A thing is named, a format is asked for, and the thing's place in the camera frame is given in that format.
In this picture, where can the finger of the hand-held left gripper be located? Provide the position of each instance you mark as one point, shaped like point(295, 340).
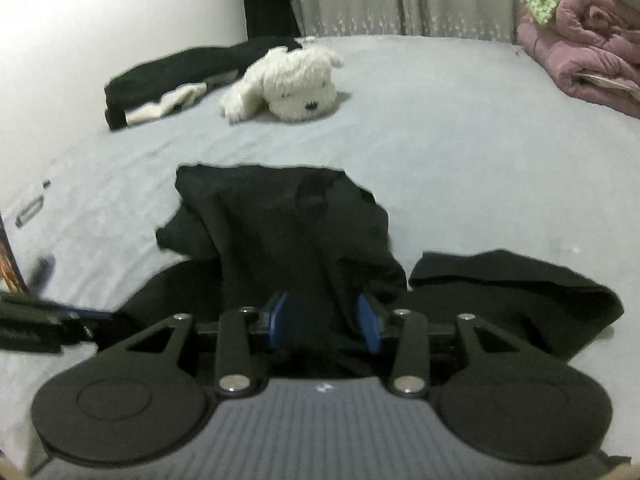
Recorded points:
point(85, 316)

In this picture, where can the white cloth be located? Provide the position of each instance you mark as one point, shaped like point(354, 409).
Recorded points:
point(165, 102)

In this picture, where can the black crumpled garment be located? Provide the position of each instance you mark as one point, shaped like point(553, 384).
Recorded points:
point(190, 67)

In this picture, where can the orange brown object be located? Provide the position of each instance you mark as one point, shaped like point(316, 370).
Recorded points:
point(9, 260)

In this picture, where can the black t-shirt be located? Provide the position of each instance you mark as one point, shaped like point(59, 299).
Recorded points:
point(280, 230)

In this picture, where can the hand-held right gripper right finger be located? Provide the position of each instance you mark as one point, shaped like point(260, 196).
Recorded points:
point(369, 327)

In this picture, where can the pink folded quilt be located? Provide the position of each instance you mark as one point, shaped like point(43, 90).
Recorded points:
point(585, 45)

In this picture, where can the bed with grey sheet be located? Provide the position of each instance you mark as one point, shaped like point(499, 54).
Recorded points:
point(450, 160)

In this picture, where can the white plush dog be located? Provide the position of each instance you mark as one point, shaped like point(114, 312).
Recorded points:
point(290, 82)

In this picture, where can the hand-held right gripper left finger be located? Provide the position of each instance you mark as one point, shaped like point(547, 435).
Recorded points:
point(277, 320)

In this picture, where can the black hanging garment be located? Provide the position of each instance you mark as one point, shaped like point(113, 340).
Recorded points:
point(267, 0)

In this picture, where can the small grey rectangular object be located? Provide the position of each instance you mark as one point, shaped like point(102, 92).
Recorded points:
point(29, 212)

